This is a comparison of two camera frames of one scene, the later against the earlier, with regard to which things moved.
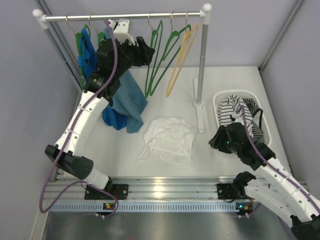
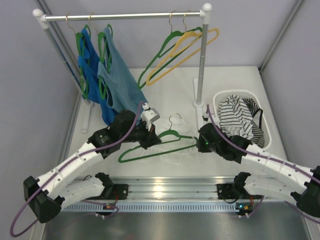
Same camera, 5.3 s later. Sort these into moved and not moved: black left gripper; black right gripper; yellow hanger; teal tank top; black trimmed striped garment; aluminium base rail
Moved: black left gripper; black right gripper; yellow hanger
Not moved: teal tank top; aluminium base rail; black trimmed striped garment
